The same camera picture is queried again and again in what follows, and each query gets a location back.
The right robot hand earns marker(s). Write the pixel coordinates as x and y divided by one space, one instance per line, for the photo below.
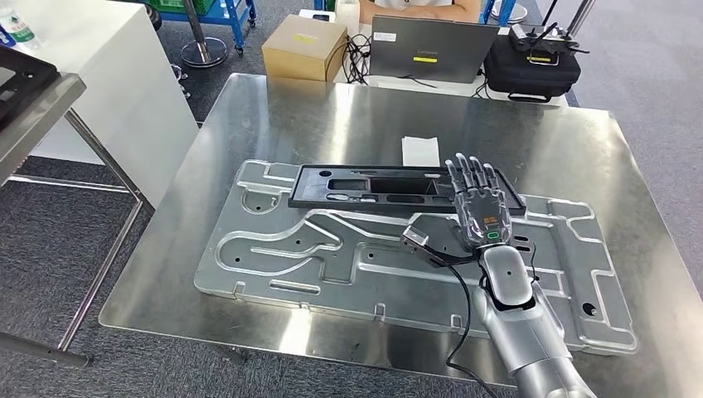
486 209

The black plastic plate frame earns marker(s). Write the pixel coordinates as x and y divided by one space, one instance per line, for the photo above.
307 192
22 82

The stainless steel workbench table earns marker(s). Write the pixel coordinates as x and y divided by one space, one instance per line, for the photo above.
329 121

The white paper sheet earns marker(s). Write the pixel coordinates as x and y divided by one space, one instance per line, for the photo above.
420 151

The black carry case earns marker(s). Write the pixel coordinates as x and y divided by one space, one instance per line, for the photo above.
527 74

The stamped aluminium panel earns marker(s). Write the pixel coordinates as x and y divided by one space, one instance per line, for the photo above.
329 263

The grey laptop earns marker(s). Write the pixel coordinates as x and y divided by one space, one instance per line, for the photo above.
434 49

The black remote controller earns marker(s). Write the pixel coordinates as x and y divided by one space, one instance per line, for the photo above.
541 41

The person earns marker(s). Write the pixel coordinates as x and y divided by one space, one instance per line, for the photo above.
417 8

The white plastic container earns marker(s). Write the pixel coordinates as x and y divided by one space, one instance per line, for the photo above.
347 16

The brown cardboard box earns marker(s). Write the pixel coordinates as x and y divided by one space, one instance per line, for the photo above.
302 49

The blue wheeled cart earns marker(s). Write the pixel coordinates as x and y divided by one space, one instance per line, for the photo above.
239 22

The green plastic crate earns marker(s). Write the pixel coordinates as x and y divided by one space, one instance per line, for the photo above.
181 5

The white cabinet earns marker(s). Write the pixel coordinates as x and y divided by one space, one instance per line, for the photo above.
110 82

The stainless steel side table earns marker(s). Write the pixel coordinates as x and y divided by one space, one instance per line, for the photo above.
33 121

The clear water bottle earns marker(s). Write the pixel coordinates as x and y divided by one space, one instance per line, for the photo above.
22 30

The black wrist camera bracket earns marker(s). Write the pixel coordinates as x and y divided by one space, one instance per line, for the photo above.
450 255

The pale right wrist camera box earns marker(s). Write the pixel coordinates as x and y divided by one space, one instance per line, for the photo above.
414 236

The metal stanchion post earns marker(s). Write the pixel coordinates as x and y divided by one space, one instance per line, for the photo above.
203 52

